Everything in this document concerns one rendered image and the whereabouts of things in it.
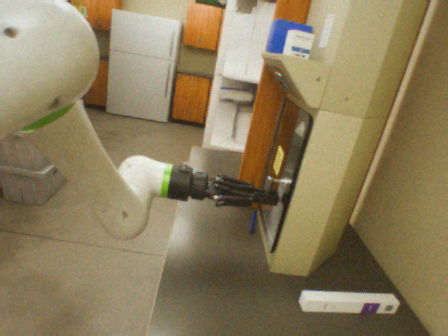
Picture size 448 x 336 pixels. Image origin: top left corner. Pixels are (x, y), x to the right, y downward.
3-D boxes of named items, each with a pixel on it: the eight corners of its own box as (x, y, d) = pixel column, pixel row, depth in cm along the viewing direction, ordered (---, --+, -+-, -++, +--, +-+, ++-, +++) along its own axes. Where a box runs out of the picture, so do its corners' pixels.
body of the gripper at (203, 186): (192, 181, 76) (228, 187, 77) (195, 165, 83) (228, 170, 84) (188, 205, 79) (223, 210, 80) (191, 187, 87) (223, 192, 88)
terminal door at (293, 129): (259, 203, 112) (286, 96, 98) (272, 256, 84) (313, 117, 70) (257, 203, 112) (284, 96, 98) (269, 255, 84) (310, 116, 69)
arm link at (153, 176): (122, 143, 79) (125, 171, 87) (107, 179, 71) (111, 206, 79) (175, 152, 81) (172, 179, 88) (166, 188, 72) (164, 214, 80)
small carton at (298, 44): (300, 59, 77) (306, 34, 75) (308, 60, 73) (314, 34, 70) (282, 55, 76) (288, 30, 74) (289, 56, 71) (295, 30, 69)
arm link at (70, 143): (88, 85, 53) (36, 96, 55) (60, 125, 45) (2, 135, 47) (160, 208, 78) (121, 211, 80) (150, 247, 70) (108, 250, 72)
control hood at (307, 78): (288, 90, 98) (296, 59, 94) (319, 109, 68) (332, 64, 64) (254, 83, 97) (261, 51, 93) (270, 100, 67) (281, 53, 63)
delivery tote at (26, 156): (75, 149, 292) (75, 117, 280) (43, 173, 236) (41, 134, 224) (33, 142, 288) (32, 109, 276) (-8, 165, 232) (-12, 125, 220)
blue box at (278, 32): (295, 58, 92) (303, 28, 89) (304, 60, 83) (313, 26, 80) (264, 52, 92) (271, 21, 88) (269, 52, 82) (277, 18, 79)
